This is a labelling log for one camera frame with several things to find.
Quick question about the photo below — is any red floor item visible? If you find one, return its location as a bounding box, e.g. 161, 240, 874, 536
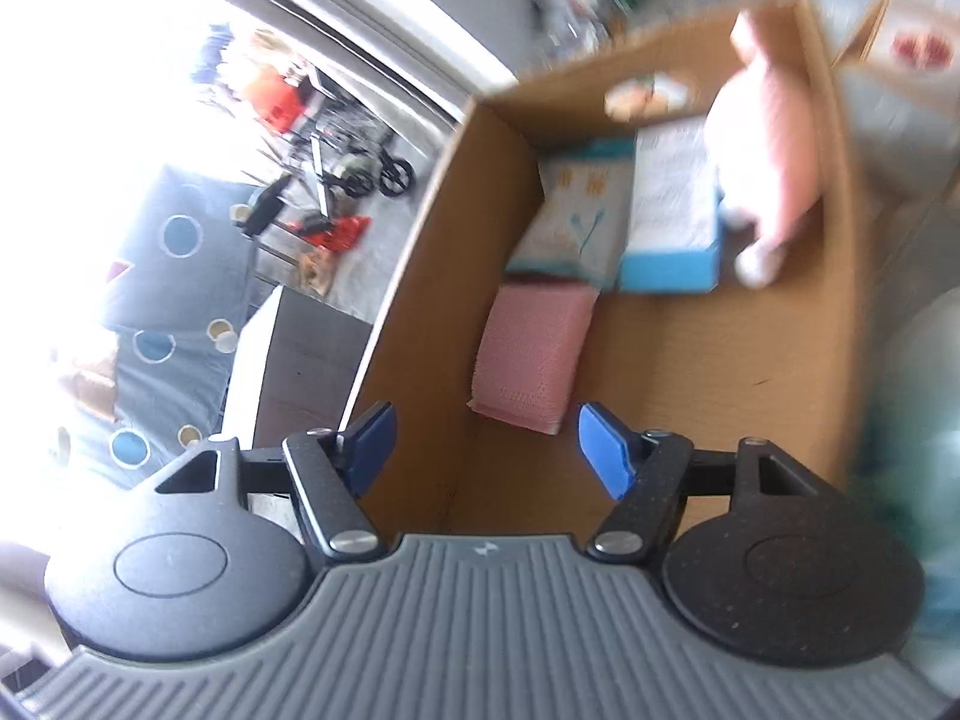
301, 214, 373, 253

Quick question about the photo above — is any white plastic shopping bag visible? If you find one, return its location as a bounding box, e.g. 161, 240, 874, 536
855, 300, 960, 676

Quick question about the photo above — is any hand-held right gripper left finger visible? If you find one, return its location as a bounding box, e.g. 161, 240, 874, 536
154, 401, 398, 563

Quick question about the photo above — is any blue paper box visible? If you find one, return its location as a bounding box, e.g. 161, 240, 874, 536
617, 114, 727, 295

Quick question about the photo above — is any orange bag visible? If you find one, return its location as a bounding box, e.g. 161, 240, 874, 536
244, 52, 317, 137

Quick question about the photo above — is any pink towel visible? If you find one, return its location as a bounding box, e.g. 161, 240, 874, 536
466, 281, 601, 436

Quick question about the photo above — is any pink plush toy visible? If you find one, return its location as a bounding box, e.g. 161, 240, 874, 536
706, 9, 827, 290

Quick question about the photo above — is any grey dotted cloth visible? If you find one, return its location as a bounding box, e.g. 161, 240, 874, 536
45, 163, 257, 482

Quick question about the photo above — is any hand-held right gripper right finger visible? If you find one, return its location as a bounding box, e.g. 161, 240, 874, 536
579, 401, 822, 563

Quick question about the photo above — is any brown cardboard box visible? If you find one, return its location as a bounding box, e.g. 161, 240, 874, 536
341, 0, 875, 541

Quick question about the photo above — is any white tissue pack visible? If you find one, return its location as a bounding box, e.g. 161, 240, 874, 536
505, 141, 637, 291

